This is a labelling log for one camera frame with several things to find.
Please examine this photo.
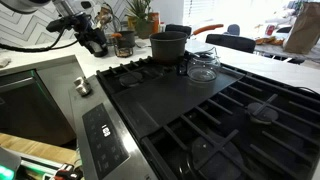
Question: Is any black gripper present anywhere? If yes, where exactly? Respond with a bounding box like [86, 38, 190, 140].
[71, 13, 110, 58]

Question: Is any metal utensil holder bucket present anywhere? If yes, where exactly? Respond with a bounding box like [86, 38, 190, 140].
[114, 30, 137, 49]

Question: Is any wooden utensil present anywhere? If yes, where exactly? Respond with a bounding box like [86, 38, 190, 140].
[94, 3, 115, 30]

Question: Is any silver stove knob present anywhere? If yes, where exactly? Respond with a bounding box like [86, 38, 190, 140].
[73, 76, 86, 88]
[75, 83, 93, 98]

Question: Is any round black burner cap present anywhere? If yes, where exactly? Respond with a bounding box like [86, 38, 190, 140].
[190, 133, 246, 180]
[118, 71, 144, 88]
[246, 101, 280, 125]

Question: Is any potted green plant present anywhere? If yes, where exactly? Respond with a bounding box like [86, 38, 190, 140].
[124, 0, 156, 39]

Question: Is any orange bottle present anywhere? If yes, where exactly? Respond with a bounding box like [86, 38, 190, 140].
[148, 12, 161, 34]

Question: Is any dark cooking pot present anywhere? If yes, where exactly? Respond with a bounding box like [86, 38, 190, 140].
[148, 30, 189, 65]

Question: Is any black chair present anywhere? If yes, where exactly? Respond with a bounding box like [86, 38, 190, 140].
[205, 33, 257, 54]
[164, 23, 193, 37]

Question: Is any black griddle plate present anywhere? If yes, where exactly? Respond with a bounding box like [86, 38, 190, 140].
[111, 64, 246, 139]

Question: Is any grey office chair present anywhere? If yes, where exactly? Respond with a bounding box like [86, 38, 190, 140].
[226, 23, 241, 36]

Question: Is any black gas range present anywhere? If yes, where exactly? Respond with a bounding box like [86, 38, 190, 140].
[68, 54, 320, 180]

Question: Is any brown paper bag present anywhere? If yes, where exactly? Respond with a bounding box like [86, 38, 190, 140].
[283, 1, 320, 55]

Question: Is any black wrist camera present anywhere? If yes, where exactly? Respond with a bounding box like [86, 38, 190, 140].
[45, 16, 81, 34]

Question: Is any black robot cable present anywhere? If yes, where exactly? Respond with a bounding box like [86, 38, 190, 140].
[0, 28, 79, 53]

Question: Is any orange curved handle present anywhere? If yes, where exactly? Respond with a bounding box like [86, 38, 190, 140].
[191, 23, 225, 37]

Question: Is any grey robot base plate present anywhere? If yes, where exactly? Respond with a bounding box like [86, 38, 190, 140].
[0, 146, 23, 180]

